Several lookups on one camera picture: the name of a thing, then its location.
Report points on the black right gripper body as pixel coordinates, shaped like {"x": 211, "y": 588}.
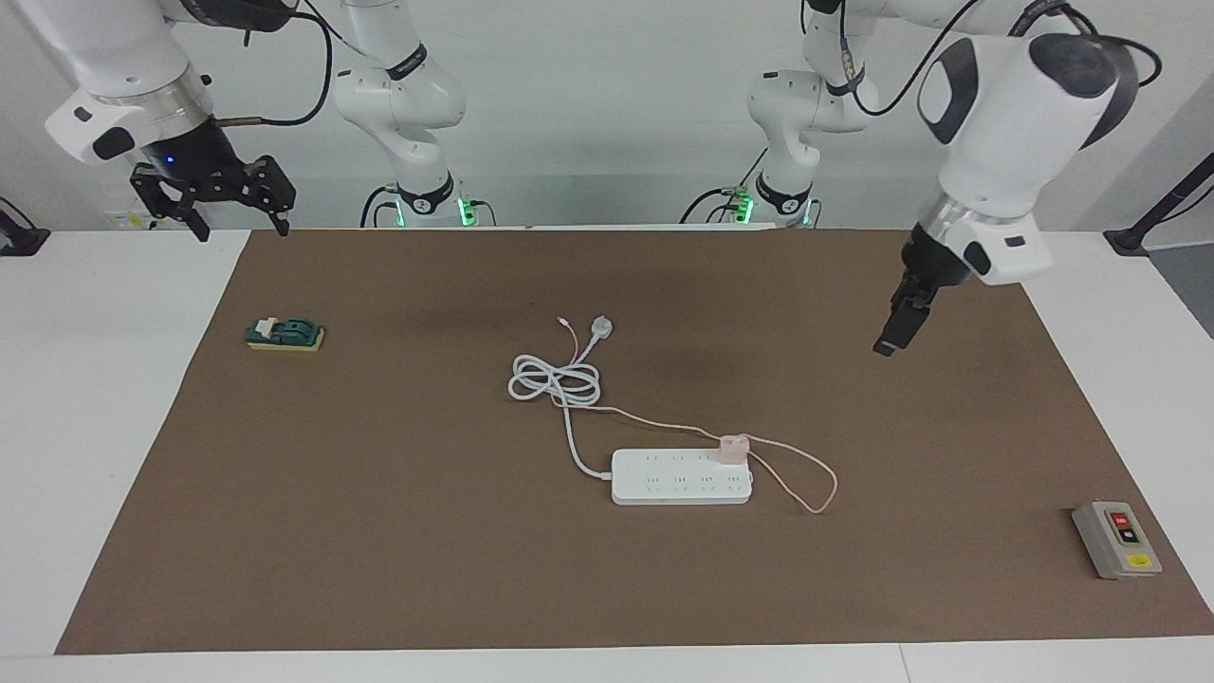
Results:
{"x": 194, "y": 163}

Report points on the white wall socket box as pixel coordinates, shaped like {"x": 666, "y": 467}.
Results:
{"x": 128, "y": 221}

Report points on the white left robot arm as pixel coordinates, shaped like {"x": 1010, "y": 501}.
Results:
{"x": 1005, "y": 142}

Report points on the grey on-off switch box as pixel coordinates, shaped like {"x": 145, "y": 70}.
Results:
{"x": 1117, "y": 541}

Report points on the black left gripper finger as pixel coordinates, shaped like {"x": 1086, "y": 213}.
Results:
{"x": 893, "y": 327}
{"x": 922, "y": 305}

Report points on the brown table mat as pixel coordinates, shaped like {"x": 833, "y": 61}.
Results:
{"x": 379, "y": 569}

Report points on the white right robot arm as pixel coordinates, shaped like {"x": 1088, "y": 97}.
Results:
{"x": 114, "y": 57}

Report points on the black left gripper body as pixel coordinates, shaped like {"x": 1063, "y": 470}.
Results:
{"x": 925, "y": 270}

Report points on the green knife switch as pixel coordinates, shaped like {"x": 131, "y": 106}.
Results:
{"x": 289, "y": 334}

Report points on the black clamp stand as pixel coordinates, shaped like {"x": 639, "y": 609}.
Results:
{"x": 19, "y": 242}
{"x": 1127, "y": 239}

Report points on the pink charger adapter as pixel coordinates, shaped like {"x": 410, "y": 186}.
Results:
{"x": 733, "y": 449}

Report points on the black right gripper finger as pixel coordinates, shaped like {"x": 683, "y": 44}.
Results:
{"x": 276, "y": 188}
{"x": 163, "y": 202}

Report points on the white power strip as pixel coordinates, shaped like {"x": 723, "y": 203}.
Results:
{"x": 673, "y": 484}

